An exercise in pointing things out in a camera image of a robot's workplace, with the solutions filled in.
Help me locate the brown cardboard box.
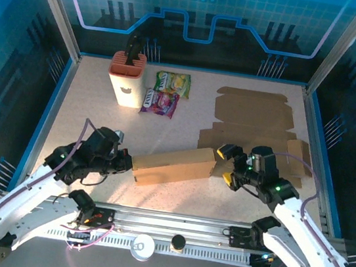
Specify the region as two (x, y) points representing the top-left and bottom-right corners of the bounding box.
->
(193, 83), (324, 190)
(127, 136), (220, 197)

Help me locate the purple candy bag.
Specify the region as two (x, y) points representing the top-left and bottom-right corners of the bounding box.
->
(139, 87), (181, 120)

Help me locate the cream knife block orange top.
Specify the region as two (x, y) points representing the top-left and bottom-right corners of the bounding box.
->
(103, 49), (150, 110)

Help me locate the black round knob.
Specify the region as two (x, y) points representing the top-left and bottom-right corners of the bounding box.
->
(169, 233), (187, 254)

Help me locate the white round lid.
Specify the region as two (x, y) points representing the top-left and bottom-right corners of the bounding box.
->
(128, 232), (158, 264)

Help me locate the yellow green candy bag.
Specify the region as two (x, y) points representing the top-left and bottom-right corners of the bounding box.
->
(152, 69), (193, 101)

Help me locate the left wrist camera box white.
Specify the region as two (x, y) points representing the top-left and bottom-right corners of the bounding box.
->
(112, 128), (127, 144)

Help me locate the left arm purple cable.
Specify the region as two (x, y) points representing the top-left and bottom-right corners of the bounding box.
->
(0, 105), (129, 267)

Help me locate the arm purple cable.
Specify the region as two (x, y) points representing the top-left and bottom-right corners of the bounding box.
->
(252, 149), (356, 267)
(0, 105), (129, 267)

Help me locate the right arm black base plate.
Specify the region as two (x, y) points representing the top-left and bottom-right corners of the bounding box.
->
(226, 225), (290, 256)

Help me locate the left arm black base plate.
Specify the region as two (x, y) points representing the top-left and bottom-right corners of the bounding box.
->
(67, 200), (118, 231)

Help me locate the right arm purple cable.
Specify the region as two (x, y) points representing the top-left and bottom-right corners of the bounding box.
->
(252, 149), (356, 267)

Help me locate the aluminium frame rail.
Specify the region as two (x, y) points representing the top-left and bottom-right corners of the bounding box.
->
(0, 187), (350, 262)

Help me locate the white slotted cable duct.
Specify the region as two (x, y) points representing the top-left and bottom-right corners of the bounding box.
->
(43, 223), (256, 267)

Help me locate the black knife handle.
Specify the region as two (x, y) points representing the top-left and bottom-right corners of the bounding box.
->
(123, 33), (145, 68)

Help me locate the aluminium frame post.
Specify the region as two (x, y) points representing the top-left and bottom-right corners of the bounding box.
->
(304, 0), (356, 101)
(13, 0), (91, 62)

